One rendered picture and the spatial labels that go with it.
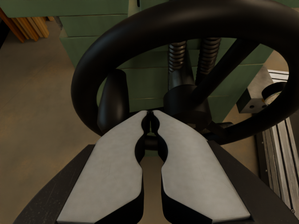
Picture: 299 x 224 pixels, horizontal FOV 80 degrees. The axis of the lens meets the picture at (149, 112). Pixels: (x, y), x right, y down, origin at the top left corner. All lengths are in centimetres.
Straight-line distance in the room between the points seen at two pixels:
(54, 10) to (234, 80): 42
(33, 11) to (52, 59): 132
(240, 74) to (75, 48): 38
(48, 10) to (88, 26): 7
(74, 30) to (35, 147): 99
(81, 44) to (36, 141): 97
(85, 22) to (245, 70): 37
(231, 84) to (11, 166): 120
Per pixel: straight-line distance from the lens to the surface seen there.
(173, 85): 26
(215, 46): 26
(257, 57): 48
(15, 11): 41
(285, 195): 95
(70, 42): 41
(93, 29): 38
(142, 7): 23
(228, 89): 54
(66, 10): 37
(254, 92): 57
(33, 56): 181
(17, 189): 126
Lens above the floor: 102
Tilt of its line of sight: 60 degrees down
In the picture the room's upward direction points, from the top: 2 degrees counter-clockwise
